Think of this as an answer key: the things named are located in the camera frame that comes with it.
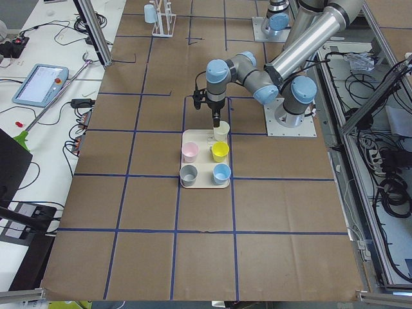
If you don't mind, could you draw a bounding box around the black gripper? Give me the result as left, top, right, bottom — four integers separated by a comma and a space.
206, 99, 226, 128

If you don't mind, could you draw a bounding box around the cream white plastic cup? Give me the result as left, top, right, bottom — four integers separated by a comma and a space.
213, 120, 230, 142

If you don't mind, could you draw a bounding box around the light blue plastic cup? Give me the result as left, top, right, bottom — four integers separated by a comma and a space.
144, 4, 157, 24

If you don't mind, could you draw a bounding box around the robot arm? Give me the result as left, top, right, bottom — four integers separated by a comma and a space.
261, 0, 290, 37
202, 1, 364, 127

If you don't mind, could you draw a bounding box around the yellow plastic cup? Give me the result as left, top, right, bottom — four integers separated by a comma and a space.
212, 141, 230, 163

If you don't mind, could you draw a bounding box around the pink plastic cup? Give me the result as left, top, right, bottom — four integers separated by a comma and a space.
182, 142, 199, 163

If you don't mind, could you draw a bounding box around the grey plastic cup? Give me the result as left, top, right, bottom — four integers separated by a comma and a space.
180, 164, 198, 187

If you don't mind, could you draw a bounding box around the cream plastic tray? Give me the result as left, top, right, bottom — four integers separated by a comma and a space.
180, 129, 230, 189

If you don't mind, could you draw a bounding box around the blue teach pendant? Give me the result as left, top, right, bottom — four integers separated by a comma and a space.
12, 64, 69, 108

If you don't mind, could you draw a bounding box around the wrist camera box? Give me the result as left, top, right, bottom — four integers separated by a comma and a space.
192, 89, 207, 110

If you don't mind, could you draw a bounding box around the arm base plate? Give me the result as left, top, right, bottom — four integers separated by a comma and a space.
263, 98, 317, 138
252, 17, 290, 43

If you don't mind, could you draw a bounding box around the white wire cup rack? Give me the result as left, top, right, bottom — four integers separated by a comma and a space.
148, 1, 176, 38

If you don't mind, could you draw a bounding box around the aluminium frame post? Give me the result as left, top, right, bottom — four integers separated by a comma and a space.
73, 0, 113, 68

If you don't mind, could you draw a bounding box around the grabber stick green handle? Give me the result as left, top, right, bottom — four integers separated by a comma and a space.
14, 51, 94, 151

